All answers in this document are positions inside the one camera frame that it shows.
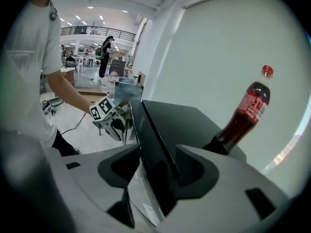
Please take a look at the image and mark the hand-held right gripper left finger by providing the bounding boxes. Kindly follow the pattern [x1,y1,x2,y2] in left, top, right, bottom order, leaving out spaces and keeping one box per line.
[52,143,141,233]

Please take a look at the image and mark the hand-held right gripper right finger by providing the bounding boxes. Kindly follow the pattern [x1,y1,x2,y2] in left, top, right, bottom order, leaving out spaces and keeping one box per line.
[157,144,292,233]

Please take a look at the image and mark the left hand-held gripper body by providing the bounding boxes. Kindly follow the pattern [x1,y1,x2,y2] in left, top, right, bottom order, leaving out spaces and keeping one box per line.
[89,96,122,131]

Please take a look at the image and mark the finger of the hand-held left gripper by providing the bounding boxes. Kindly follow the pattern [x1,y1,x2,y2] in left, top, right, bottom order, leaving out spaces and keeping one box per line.
[116,101,130,117]
[106,117,125,142]

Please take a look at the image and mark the large black panel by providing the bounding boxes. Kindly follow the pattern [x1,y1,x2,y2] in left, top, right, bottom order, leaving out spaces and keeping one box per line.
[126,100,182,229]

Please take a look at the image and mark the person's left forearm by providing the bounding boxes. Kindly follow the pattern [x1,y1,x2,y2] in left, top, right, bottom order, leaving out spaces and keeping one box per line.
[47,69,98,118]

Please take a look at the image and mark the black mini fridge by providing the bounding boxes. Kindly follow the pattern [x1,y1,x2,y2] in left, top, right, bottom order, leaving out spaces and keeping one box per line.
[142,100,247,179]

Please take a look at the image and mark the brown wooden step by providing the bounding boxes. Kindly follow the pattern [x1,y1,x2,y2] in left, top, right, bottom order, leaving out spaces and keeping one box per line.
[75,86,110,102]

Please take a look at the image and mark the blue grey glass tank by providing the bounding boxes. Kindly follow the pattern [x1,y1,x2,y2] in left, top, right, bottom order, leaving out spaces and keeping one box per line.
[114,80,144,104]

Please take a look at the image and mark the cluster of large water bottles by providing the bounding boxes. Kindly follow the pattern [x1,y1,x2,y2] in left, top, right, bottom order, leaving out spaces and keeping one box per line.
[101,70,122,98]

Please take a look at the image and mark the dark grey equipment case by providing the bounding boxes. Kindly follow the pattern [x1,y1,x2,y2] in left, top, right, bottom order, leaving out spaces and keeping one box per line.
[109,59,126,76]

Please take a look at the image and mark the person's black trousers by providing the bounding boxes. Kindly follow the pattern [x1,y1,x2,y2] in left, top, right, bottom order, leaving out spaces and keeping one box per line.
[51,129,80,156]

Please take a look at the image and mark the black balcony railing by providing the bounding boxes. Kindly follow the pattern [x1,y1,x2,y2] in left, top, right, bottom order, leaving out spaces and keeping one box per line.
[60,26,137,42]

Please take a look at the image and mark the cola bottle red cap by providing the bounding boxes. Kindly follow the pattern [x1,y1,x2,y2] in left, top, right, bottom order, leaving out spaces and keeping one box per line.
[203,65,274,156]

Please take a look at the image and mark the person's grey shirt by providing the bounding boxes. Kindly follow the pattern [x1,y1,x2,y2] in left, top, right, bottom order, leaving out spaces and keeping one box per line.
[0,0,62,150]

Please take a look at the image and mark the row of ceiling lights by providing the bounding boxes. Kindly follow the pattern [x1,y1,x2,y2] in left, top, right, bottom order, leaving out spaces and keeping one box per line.
[59,6,129,27]

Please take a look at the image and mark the thin gripper cable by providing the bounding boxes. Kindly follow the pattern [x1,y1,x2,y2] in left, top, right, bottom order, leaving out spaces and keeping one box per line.
[59,112,88,135]

